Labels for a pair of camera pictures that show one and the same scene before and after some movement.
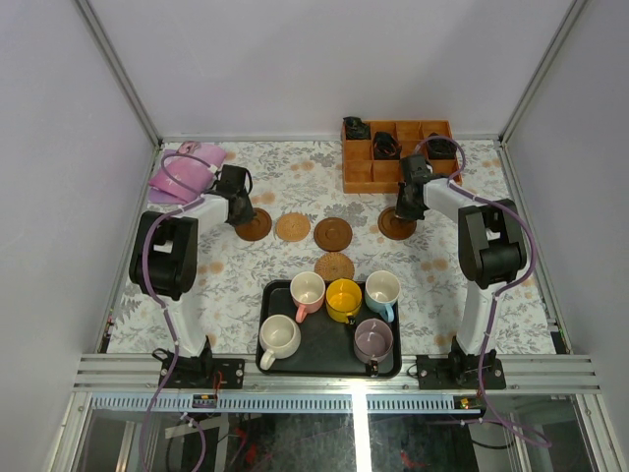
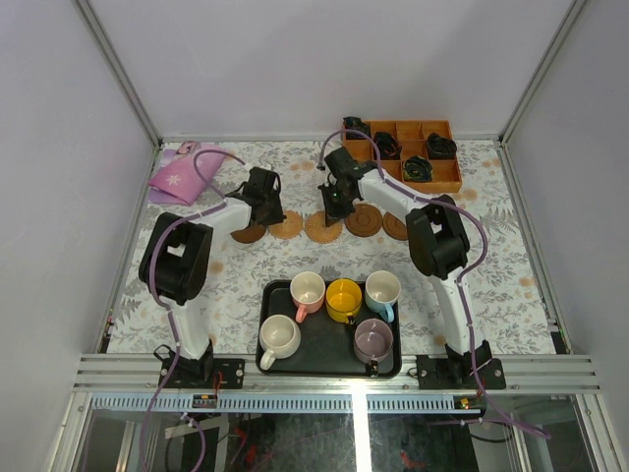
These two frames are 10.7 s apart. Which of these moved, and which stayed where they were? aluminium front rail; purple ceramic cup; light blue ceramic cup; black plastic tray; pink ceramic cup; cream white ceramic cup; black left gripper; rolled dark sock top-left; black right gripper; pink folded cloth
Moved: black left gripper; black right gripper
Stayed: rolled dark sock top-left; pink ceramic cup; black plastic tray; pink folded cloth; aluminium front rail; cream white ceramic cup; purple ceramic cup; light blue ceramic cup
